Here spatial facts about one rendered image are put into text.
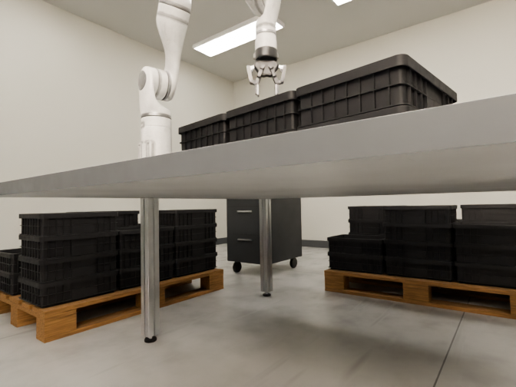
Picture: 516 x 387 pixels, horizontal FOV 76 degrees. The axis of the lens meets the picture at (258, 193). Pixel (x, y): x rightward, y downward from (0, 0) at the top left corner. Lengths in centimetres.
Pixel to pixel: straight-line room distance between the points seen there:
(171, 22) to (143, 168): 60
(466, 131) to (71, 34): 438
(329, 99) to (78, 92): 370
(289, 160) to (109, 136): 405
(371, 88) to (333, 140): 47
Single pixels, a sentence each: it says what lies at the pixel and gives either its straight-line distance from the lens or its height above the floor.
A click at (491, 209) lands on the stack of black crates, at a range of 265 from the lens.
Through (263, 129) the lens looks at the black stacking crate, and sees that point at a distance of 102.
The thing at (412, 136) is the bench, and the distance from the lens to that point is 35.
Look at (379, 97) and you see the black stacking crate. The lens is 82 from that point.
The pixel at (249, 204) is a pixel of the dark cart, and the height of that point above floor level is 62.
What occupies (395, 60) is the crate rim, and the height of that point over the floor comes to 92.
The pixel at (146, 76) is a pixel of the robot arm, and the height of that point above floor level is 101.
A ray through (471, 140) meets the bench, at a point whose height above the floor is 67.
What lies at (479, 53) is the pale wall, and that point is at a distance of 463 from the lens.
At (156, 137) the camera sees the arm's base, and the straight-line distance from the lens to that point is 106.
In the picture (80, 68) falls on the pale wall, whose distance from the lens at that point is 444.
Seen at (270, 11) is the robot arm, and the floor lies 126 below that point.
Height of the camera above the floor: 61
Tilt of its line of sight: 2 degrees up
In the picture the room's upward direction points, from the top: 1 degrees counter-clockwise
